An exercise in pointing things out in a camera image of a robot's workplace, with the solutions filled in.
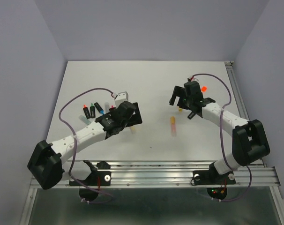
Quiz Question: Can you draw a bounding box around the black highlighter purple cap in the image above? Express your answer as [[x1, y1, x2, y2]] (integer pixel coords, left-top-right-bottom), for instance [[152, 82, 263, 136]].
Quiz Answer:
[[188, 112, 197, 120]]

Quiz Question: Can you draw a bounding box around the orange pen cap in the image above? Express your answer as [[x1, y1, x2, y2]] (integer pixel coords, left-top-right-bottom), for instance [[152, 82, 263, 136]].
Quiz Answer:
[[201, 86, 207, 92]]

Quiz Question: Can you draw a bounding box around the black highlighter blue cap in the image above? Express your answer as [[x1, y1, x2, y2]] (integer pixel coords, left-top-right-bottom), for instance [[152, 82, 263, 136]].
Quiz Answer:
[[94, 102, 104, 115]]

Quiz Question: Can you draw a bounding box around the black highlighter green cap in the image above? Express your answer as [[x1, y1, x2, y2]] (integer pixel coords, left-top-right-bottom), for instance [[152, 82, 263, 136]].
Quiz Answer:
[[90, 103, 96, 118]]

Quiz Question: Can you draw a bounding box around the pastel green highlighter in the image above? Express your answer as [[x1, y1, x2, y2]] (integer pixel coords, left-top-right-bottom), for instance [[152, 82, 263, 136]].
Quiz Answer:
[[79, 115, 91, 125]]

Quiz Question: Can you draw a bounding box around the black highlighter orange tip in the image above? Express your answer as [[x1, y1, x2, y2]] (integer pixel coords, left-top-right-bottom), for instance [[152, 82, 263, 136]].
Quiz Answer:
[[83, 105, 91, 119]]

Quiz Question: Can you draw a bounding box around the pastel pink highlighter orange cap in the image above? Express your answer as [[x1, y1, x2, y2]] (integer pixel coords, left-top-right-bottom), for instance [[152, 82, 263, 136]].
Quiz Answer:
[[170, 116, 177, 136]]

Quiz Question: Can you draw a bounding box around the grey highlighter orange cap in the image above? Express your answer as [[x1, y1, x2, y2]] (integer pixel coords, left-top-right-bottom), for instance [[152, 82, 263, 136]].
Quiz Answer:
[[105, 102, 110, 113]]

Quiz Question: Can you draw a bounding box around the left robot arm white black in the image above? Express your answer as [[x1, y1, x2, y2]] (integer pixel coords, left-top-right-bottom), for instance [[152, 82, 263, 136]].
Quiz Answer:
[[27, 101, 142, 190]]

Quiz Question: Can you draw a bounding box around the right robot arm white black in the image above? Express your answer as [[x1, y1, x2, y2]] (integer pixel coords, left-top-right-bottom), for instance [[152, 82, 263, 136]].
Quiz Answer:
[[169, 81, 270, 185]]

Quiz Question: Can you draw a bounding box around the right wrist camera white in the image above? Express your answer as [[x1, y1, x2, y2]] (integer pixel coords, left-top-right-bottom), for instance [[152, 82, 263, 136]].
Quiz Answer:
[[187, 75, 199, 82]]

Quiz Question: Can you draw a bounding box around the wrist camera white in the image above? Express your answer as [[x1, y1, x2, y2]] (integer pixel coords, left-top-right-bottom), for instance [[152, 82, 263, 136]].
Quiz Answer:
[[111, 91, 128, 108], [187, 75, 199, 82]]

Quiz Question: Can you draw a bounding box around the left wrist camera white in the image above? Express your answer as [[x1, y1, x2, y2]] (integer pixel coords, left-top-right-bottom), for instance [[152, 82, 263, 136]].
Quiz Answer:
[[111, 91, 128, 108]]

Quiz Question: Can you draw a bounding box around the aluminium right rail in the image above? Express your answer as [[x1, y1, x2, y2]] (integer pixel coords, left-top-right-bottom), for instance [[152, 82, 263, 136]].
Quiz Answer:
[[224, 62, 270, 165]]

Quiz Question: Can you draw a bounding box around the aluminium front rail frame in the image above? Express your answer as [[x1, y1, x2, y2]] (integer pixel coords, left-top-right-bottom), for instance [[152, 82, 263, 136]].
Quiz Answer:
[[20, 161, 284, 225]]

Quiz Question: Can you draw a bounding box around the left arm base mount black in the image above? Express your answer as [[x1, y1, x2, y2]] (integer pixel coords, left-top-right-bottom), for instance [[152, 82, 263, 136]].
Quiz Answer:
[[69, 160, 112, 187]]

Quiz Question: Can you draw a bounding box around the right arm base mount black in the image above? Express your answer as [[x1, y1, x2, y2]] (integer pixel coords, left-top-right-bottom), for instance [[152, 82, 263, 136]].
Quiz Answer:
[[190, 170, 236, 186]]

